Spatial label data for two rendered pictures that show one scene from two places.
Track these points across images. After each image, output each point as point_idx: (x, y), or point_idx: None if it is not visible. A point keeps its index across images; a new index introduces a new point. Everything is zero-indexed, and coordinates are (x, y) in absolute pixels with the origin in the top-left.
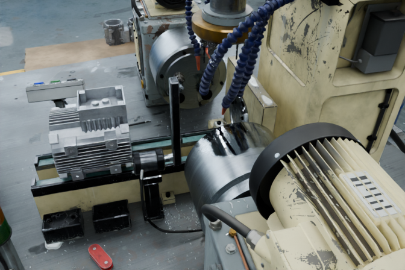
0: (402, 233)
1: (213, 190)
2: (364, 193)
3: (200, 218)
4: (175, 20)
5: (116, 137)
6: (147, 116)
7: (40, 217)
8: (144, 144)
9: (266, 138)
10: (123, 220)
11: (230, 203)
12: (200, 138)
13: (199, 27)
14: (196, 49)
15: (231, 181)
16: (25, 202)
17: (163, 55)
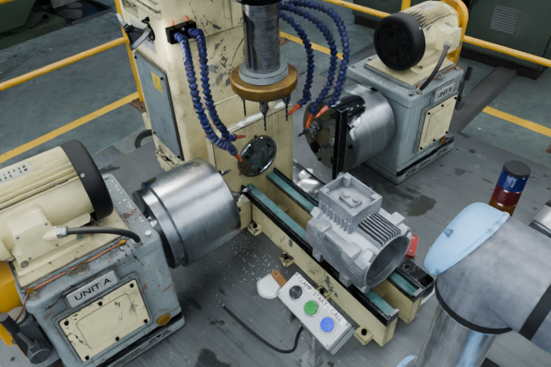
0: (437, 2)
1: (385, 112)
2: (427, 6)
3: (390, 134)
4: (126, 207)
5: None
6: (207, 313)
7: (416, 319)
8: (305, 238)
9: (331, 94)
10: None
11: (401, 92)
12: (269, 202)
13: (293, 83)
14: (234, 146)
15: (380, 99)
16: (413, 349)
17: (220, 197)
